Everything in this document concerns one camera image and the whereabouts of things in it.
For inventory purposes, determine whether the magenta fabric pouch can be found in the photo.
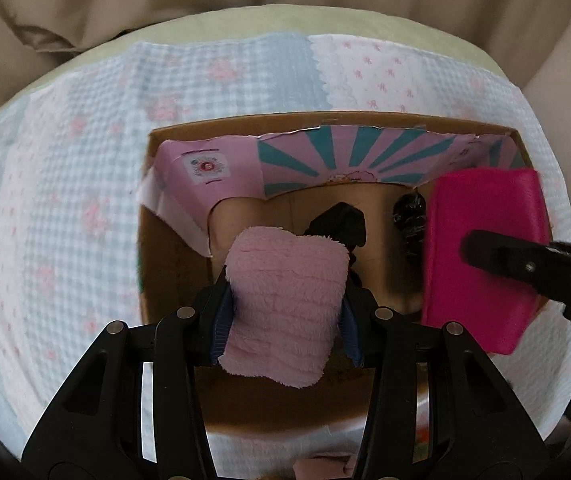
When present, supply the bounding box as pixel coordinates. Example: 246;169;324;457
421;168;550;356

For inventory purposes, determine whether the pink teal cardboard box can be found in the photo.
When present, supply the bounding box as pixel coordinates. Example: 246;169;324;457
136;109;553;430

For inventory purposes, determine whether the light blue checkered blanket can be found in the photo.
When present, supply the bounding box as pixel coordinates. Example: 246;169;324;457
0;32;571;455

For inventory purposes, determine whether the pale green mattress sheet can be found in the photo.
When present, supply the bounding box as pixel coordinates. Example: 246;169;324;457
0;4;505;105

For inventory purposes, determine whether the pink fluffy sock roll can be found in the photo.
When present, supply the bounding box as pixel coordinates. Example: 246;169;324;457
218;226;349;389

